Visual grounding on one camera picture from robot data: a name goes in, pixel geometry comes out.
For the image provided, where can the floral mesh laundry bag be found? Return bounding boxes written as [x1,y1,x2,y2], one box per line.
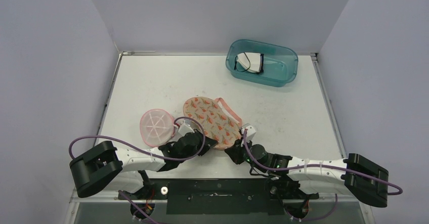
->
[183,97,243,150]

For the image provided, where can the teal plastic bin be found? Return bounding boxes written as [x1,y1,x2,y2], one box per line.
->
[225,39,298,87]

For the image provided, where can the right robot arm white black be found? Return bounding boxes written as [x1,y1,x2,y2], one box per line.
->
[225,140,389,208]

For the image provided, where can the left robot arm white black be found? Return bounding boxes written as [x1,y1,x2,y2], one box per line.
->
[69,130,218,198]

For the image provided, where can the pink round mesh laundry bag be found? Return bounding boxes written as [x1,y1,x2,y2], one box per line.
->
[140,109,175,148]

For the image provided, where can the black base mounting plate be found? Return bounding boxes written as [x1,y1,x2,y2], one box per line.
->
[118,178,319,215]

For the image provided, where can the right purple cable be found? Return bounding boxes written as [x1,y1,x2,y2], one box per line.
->
[242,128,404,196]

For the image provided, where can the purple cable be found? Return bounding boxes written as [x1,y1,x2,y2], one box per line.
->
[242,128,404,196]
[68,116,206,162]

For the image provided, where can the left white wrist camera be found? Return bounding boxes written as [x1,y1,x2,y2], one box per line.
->
[178,123,194,137]

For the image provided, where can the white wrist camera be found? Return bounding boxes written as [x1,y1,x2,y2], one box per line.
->
[178,123,194,137]
[240,123,257,141]

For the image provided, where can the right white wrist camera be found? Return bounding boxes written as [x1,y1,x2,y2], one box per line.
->
[240,123,257,141]

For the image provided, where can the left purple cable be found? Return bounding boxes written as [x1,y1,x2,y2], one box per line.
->
[68,116,206,162]

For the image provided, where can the white bra black straps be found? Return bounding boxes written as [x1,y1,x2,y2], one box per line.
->
[234,52,265,74]

